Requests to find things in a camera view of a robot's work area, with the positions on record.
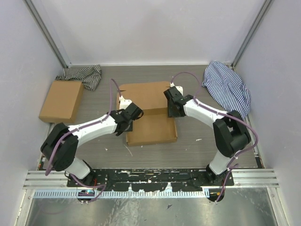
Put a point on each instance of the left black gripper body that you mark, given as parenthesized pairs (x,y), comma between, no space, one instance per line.
(130,128)

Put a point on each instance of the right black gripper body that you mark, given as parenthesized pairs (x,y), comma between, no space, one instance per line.
(171,112)

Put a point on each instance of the brown cardboard box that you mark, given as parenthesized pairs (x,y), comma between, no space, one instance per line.
(62,102)
(154,127)

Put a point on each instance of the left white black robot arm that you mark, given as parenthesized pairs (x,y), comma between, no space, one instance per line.
(61,145)

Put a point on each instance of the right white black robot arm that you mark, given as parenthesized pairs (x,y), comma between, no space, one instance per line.
(230,132)

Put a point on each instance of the folded brown cardboard box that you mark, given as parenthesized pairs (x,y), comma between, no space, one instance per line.
(62,102)

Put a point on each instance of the blue white striped cloth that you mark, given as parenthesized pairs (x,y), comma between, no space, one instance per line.
(227,88)

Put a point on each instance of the black white striped cloth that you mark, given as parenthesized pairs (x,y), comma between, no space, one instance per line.
(89,76)

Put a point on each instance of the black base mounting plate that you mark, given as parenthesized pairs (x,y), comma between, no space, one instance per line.
(151,180)

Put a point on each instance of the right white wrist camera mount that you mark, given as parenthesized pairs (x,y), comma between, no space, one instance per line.
(179,88)

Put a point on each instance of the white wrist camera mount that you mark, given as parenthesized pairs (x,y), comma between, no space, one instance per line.
(179,88)
(123,103)

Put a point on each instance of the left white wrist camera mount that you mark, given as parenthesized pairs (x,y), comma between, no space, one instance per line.
(123,103)

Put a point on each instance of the aluminium rail with cable duct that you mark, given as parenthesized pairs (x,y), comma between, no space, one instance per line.
(60,185)

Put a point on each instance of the left aluminium frame post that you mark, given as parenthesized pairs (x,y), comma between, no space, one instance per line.
(41,17)

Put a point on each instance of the aluminium frame post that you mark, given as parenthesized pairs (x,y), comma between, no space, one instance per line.
(252,31)
(41,17)

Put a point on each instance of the right aluminium frame post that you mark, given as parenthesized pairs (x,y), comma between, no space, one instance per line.
(252,31)

